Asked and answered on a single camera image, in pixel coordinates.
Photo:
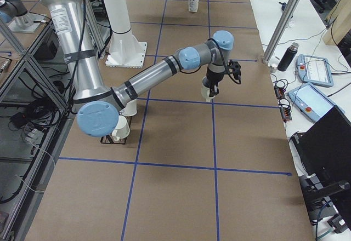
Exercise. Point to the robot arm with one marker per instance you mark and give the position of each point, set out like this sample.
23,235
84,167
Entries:
14,13

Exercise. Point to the black monitor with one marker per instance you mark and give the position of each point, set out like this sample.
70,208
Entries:
325,152

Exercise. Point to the aluminium frame post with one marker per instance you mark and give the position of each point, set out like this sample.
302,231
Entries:
279,30

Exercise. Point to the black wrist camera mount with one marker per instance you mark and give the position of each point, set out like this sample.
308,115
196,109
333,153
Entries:
234,71

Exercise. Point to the white mug on rack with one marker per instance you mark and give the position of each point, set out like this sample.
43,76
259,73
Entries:
121,130

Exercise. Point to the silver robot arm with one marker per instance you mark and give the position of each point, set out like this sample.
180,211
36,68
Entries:
106,92

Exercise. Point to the near teach pendant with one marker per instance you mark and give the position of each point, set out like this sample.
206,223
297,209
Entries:
311,102

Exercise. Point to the white ribbed mug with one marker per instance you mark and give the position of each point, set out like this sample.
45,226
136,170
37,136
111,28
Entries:
205,89

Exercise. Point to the black wire mug rack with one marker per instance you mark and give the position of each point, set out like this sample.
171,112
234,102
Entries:
108,139

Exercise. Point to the teach pendant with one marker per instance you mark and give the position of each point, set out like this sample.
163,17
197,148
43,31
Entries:
315,70
311,102

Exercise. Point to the black water bottle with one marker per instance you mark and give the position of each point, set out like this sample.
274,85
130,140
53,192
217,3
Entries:
288,56

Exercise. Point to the black power strip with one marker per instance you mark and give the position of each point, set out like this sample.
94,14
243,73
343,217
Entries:
283,103

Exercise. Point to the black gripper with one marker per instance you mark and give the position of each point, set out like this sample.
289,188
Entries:
211,78

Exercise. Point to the far teach pendant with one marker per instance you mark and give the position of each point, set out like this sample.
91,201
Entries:
315,70

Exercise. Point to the white ribbed cup upside down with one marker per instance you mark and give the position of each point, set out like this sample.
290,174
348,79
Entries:
130,109

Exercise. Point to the white camera pole base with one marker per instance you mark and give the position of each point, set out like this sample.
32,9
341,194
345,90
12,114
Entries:
124,49

